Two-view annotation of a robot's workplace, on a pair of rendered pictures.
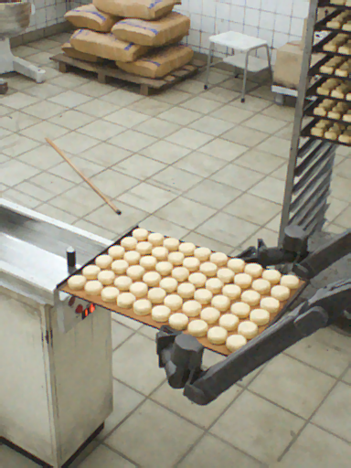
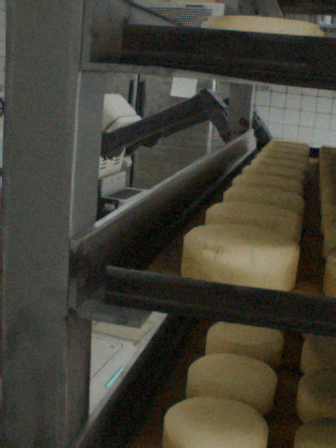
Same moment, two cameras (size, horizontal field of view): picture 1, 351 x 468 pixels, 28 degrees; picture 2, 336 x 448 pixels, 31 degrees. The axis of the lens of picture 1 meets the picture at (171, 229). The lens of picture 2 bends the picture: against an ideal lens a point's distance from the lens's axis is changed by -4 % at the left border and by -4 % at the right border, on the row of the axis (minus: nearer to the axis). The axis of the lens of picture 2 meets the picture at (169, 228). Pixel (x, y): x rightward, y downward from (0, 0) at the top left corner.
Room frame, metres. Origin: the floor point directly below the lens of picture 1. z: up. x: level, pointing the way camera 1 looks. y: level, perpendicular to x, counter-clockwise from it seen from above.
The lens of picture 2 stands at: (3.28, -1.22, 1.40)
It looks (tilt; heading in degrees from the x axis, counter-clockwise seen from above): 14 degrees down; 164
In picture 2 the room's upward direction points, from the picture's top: 5 degrees clockwise
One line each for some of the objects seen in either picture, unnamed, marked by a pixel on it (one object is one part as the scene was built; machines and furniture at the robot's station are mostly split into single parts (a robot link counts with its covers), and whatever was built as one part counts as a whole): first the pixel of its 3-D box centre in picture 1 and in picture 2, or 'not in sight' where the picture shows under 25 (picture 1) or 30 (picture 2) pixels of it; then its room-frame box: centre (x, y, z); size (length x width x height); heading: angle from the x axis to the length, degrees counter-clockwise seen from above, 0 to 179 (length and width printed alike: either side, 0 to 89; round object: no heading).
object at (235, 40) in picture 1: (241, 63); not in sight; (5.76, -0.54, 0.23); 0.45 x 0.45 x 0.46; 47
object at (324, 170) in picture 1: (315, 180); not in sight; (2.97, -0.68, 0.60); 0.64 x 0.03 x 0.03; 152
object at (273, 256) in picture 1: (269, 256); not in sight; (1.73, -0.30, 0.99); 0.07 x 0.07 x 0.10; 13
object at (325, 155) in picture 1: (318, 164); not in sight; (2.97, -0.68, 0.69); 0.64 x 0.03 x 0.03; 152
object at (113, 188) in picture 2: not in sight; (115, 205); (1.11, -0.79, 0.93); 0.28 x 0.16 x 0.22; 148
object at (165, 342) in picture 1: (173, 356); not in sight; (1.28, -0.01, 0.99); 0.07 x 0.07 x 0.10; 12
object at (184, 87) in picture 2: not in sight; (184, 79); (-1.85, 0.32, 1.39); 0.22 x 0.03 x 0.31; 55
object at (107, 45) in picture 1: (112, 42); not in sight; (5.94, 0.56, 0.32); 0.72 x 0.42 x 0.17; 59
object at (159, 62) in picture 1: (156, 58); not in sight; (5.96, 0.18, 0.19); 0.72 x 0.42 x 0.15; 149
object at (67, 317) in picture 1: (83, 296); not in sight; (1.79, 0.28, 0.77); 0.24 x 0.04 x 0.14; 149
